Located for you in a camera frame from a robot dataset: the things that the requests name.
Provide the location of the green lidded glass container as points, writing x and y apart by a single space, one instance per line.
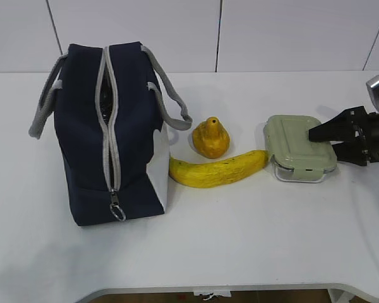
294 157

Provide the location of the white tape under table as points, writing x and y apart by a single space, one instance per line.
209 293

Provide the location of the navy and white lunch bag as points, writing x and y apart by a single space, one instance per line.
112 108

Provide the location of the white table leg frame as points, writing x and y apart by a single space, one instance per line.
339 296

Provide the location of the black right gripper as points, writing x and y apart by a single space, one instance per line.
346 127

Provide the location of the yellow pear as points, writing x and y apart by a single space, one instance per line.
210 138

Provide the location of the yellow banana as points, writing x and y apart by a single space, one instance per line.
213 174

